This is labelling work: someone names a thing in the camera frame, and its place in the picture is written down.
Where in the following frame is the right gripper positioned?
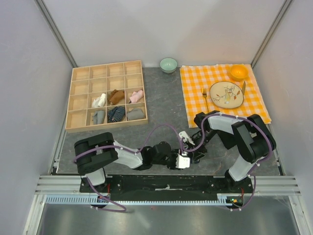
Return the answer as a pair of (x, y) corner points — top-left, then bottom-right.
(186, 129), (218, 163)

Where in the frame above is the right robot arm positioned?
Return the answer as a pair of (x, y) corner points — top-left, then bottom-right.
(188, 111), (276, 193)

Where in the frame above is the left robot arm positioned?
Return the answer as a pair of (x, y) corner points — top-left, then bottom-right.
(74, 132), (181, 192)

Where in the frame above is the black cloth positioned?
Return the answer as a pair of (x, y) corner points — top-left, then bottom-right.
(217, 131), (236, 149)

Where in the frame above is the gold fork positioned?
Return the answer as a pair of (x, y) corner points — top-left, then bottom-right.
(201, 88), (210, 113)

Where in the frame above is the beige decorated plate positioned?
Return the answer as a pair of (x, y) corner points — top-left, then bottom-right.
(209, 81), (244, 109)

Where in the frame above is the striped navy rolled cloth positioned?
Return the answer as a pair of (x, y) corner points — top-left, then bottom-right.
(107, 106), (126, 123)

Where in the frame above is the orange checkered tablecloth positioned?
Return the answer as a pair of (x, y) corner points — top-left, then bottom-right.
(180, 64), (271, 128)

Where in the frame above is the pink rolled cloth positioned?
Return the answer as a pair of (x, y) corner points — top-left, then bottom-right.
(129, 90), (144, 103)

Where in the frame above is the gold knife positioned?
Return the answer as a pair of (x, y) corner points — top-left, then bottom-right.
(242, 81), (246, 95)

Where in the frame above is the light grey rolled cloth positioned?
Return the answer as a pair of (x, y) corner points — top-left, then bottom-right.
(92, 110), (106, 125)

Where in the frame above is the brown rolled cloth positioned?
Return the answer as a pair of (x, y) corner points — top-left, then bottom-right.
(108, 90), (125, 105)

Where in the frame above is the orange bowl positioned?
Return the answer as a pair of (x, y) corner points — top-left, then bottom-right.
(229, 65), (248, 81)

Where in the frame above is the green ceramic bowl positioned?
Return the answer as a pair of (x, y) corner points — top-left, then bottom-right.
(159, 58), (178, 73)

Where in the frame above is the wooden compartment tray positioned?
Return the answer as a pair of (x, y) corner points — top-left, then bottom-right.
(65, 60), (148, 133)

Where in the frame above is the white rolled cloth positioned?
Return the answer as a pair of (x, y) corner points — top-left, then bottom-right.
(91, 93), (107, 108)

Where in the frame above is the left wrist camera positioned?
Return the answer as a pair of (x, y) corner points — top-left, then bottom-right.
(176, 152), (190, 169)

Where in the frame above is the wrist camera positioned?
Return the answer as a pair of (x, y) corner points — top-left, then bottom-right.
(176, 152), (190, 169)
(179, 131), (195, 146)

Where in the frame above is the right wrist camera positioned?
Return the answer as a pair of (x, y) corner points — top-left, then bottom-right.
(179, 131), (195, 146)

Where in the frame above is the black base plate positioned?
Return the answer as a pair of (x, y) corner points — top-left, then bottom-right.
(94, 175), (253, 197)

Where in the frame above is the white cable duct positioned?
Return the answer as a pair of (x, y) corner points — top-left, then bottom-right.
(45, 194), (233, 206)

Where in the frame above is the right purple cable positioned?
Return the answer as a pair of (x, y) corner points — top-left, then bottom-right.
(179, 114), (274, 212)

